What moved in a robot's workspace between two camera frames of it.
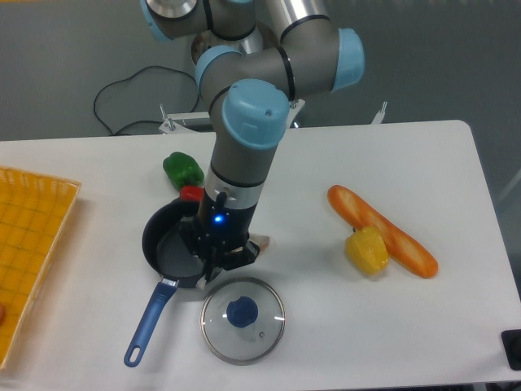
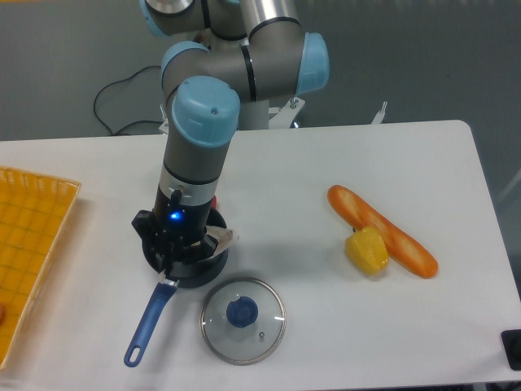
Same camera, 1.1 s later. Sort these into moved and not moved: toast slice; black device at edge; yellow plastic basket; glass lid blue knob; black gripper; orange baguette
Moved: toast slice; black gripper
Not moved: yellow plastic basket; orange baguette; glass lid blue knob; black device at edge
